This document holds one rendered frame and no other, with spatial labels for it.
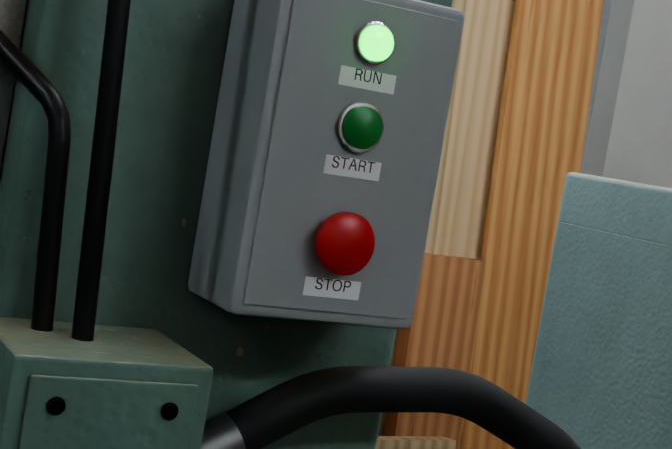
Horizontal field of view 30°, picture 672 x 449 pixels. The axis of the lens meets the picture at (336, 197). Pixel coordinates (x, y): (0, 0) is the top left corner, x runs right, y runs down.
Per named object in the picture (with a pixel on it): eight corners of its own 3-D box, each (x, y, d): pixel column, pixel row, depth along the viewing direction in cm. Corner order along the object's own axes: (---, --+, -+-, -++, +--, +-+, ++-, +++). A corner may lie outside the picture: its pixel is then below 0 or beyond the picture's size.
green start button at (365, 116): (333, 148, 59) (341, 97, 58) (377, 155, 60) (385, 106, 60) (339, 149, 58) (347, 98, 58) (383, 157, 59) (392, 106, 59)
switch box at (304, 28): (183, 290, 63) (235, -28, 62) (357, 307, 67) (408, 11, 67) (229, 316, 57) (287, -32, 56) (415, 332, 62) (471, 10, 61)
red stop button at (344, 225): (306, 269, 59) (317, 206, 59) (362, 275, 60) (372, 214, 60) (316, 273, 58) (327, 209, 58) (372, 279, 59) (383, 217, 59)
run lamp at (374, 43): (351, 60, 58) (358, 17, 58) (388, 67, 59) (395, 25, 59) (358, 60, 58) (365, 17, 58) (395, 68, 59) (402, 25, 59)
